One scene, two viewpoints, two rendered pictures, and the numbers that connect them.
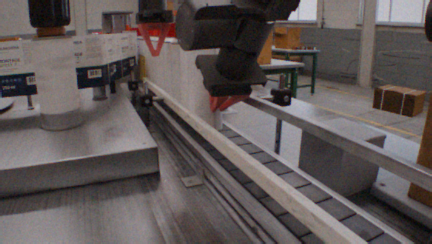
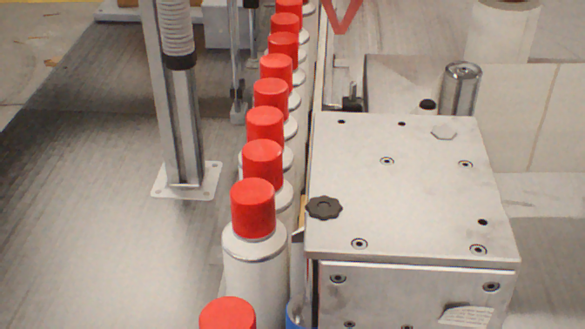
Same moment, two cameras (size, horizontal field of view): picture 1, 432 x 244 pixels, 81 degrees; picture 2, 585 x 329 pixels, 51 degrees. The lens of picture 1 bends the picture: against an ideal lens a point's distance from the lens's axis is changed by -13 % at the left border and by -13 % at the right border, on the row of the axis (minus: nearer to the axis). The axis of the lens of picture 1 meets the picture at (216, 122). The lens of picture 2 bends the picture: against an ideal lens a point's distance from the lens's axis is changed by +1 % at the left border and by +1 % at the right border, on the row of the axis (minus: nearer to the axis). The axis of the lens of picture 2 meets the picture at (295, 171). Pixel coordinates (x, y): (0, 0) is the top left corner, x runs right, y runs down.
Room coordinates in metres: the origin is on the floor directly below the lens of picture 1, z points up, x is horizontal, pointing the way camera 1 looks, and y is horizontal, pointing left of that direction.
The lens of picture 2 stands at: (1.37, 0.45, 1.36)
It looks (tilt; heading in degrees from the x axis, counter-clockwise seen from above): 37 degrees down; 208
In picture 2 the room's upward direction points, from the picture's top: straight up
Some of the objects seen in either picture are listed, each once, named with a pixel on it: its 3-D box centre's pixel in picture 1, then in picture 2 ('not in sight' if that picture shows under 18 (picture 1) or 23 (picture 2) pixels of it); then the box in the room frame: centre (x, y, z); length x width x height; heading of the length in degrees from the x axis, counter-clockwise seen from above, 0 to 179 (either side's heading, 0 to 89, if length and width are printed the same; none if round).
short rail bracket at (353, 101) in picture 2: (146, 106); (351, 117); (0.67, 0.17, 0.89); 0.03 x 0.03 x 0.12; 24
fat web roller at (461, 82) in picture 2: (96, 66); (449, 143); (0.79, 0.34, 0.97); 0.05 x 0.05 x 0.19
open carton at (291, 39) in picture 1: (285, 37); not in sight; (5.02, -1.19, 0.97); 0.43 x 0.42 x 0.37; 118
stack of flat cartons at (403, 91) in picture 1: (399, 99); not in sight; (3.92, -2.79, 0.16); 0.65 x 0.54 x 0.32; 36
